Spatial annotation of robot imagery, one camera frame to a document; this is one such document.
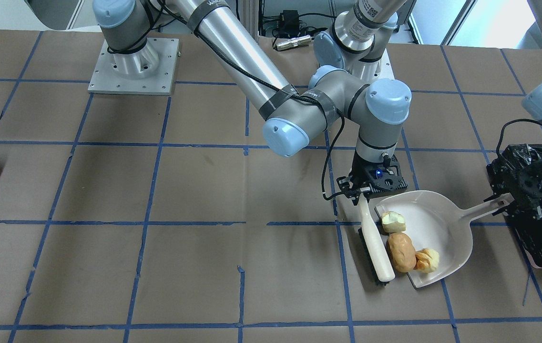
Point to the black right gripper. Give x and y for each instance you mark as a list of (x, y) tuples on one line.
[(359, 172)]

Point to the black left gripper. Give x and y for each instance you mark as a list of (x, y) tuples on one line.
[(507, 181)]

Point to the pale bread chunk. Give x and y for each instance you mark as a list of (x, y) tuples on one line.
[(393, 222)]

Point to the white plastic dustpan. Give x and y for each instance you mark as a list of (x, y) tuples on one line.
[(434, 221)]

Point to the round brown bread roll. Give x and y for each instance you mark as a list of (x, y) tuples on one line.
[(402, 252)]

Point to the white hand brush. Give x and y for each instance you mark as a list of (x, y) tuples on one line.
[(375, 246)]

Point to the small orange bread piece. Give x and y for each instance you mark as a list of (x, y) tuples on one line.
[(427, 260)]

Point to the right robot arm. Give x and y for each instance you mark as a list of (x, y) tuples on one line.
[(292, 120)]

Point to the silver metal cylinder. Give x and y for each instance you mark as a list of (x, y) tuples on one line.
[(293, 43)]

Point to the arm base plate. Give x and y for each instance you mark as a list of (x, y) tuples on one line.
[(370, 70), (150, 71)]

